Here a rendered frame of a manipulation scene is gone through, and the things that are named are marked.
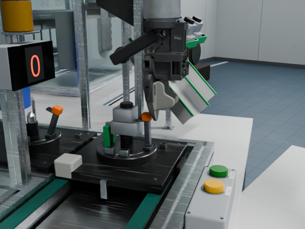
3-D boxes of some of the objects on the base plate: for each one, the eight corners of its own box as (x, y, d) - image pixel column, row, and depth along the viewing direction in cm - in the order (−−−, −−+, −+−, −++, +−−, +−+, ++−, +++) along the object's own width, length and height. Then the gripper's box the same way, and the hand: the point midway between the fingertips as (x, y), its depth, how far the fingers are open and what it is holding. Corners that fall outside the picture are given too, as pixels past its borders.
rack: (174, 126, 137) (179, -112, 114) (144, 165, 104) (141, -160, 81) (124, 121, 143) (118, -106, 120) (79, 156, 110) (60, -148, 87)
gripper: (181, 22, 67) (179, 129, 73) (190, 20, 75) (188, 116, 81) (137, 21, 69) (139, 125, 75) (152, 19, 78) (152, 113, 84)
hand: (152, 114), depth 79 cm, fingers closed
